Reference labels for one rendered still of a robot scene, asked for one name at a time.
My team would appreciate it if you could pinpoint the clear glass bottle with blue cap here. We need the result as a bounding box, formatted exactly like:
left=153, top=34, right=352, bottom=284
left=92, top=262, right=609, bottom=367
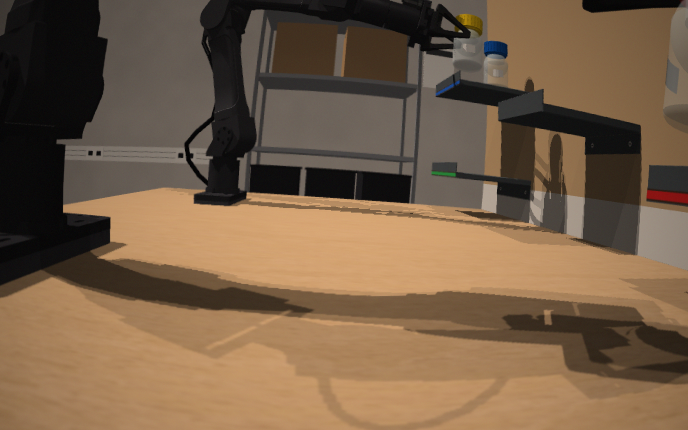
left=484, top=41, right=508, bottom=87

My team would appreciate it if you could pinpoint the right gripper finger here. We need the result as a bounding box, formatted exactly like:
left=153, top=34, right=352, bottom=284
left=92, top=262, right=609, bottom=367
left=582, top=0, right=680, bottom=13

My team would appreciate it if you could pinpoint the white bottle with red cap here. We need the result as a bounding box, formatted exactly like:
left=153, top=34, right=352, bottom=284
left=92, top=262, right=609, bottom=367
left=663, top=0, right=688, bottom=134

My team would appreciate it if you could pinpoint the white bottle with yellow cap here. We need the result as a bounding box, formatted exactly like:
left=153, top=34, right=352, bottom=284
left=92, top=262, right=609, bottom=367
left=452, top=14, right=483, bottom=73

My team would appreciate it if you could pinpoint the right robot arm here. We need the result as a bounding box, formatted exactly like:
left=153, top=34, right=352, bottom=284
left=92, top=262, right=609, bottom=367
left=0, top=0, right=111, bottom=264

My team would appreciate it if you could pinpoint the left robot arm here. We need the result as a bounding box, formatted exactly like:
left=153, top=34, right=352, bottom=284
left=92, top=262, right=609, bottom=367
left=194, top=0, right=391, bottom=202

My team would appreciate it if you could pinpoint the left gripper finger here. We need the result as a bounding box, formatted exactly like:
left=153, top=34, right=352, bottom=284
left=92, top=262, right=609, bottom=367
left=430, top=4, right=471, bottom=38
left=420, top=36, right=454, bottom=52

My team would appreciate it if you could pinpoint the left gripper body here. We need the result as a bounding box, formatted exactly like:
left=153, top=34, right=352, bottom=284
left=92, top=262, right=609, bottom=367
left=384, top=0, right=437, bottom=48

